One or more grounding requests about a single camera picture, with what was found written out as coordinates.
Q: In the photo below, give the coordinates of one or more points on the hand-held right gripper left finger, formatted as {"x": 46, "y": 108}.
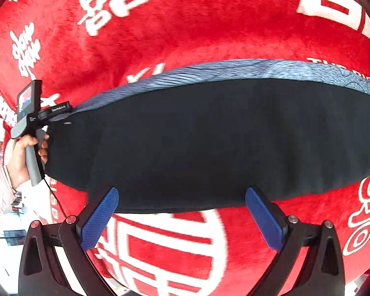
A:
{"x": 100, "y": 219}

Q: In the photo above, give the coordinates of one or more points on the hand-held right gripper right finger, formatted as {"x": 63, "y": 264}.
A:
{"x": 263, "y": 219}

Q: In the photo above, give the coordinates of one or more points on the black pants with blue lining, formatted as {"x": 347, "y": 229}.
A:
{"x": 203, "y": 145}

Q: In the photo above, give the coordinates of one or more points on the person's left forearm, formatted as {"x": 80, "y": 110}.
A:
{"x": 3, "y": 191}

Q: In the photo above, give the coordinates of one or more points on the person's left hand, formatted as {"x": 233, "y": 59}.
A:
{"x": 18, "y": 160}

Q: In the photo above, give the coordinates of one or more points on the red printed blanket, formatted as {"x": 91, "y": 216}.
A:
{"x": 203, "y": 21}

